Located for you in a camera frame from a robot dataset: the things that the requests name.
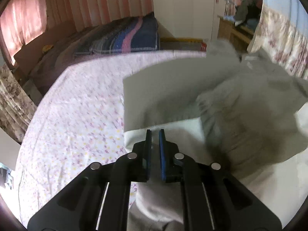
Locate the pink floral bedsheet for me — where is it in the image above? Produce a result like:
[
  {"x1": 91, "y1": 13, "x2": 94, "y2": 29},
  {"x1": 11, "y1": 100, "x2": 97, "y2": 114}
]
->
[{"x1": 18, "y1": 50, "x2": 210, "y2": 225}]

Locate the white wardrobe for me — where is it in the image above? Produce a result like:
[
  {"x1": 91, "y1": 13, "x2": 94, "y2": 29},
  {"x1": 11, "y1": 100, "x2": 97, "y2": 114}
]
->
[{"x1": 150, "y1": 0, "x2": 231, "y2": 41}]

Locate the striped blue pink blanket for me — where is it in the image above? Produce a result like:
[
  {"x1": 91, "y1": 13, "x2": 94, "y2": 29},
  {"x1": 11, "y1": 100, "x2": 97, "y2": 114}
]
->
[{"x1": 73, "y1": 12, "x2": 160, "y2": 56}]

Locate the pink curtain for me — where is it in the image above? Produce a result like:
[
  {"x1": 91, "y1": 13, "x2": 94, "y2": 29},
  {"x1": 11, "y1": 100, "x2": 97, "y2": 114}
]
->
[{"x1": 0, "y1": 0, "x2": 47, "y2": 53}]

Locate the dark clothes pile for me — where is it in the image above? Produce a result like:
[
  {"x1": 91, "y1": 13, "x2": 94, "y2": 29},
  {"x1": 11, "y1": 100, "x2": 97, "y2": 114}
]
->
[{"x1": 234, "y1": 0, "x2": 263, "y2": 26}]

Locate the wooden nightstand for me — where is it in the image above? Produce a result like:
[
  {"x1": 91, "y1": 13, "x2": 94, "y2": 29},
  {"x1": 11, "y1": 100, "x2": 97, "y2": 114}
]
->
[{"x1": 218, "y1": 16, "x2": 255, "y2": 52}]

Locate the brown bed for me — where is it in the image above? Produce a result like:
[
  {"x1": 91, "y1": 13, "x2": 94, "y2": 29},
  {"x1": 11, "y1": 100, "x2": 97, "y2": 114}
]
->
[{"x1": 13, "y1": 12, "x2": 160, "y2": 92}]

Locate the wide blue floral curtain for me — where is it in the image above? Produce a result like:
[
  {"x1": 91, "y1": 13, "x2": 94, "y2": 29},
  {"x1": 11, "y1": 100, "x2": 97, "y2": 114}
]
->
[{"x1": 248, "y1": 0, "x2": 308, "y2": 80}]

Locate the narrow blue floral curtain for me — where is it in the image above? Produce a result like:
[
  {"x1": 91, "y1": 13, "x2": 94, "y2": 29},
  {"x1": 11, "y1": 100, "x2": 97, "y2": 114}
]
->
[{"x1": 0, "y1": 64, "x2": 38, "y2": 142}]

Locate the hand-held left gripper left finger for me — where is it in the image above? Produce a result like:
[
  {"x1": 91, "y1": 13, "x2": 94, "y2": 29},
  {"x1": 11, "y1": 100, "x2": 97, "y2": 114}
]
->
[{"x1": 27, "y1": 129, "x2": 152, "y2": 231}]

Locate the olive and white jacket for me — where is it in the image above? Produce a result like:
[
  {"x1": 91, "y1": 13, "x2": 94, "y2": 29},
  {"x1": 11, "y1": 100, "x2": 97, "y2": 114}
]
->
[{"x1": 123, "y1": 40, "x2": 308, "y2": 231}]

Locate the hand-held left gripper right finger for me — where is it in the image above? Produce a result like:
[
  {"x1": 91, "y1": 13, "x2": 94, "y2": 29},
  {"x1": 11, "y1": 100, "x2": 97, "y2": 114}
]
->
[{"x1": 158, "y1": 129, "x2": 282, "y2": 231}]

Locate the desk lamp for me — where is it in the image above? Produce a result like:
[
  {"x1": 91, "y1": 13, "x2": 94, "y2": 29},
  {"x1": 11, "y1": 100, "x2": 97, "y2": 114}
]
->
[{"x1": 224, "y1": 0, "x2": 235, "y2": 17}]

